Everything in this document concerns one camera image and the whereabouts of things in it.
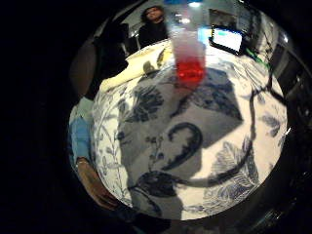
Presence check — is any the person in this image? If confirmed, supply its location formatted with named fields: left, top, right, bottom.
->
left=68, top=41, right=99, bottom=120

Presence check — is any pale yellow cloth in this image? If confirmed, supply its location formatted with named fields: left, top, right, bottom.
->
left=98, top=47, right=174, bottom=94

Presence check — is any blue floral white tablecloth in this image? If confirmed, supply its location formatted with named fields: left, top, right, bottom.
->
left=91, top=38, right=290, bottom=222

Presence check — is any clear bottle with red liquid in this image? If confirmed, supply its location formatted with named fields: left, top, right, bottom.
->
left=164, top=0, right=208, bottom=90

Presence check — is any black tablet with lit screen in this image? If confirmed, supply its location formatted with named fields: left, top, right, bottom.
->
left=209, top=24, right=246, bottom=56

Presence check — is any green cable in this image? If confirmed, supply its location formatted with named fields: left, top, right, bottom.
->
left=245, top=48, right=271, bottom=70

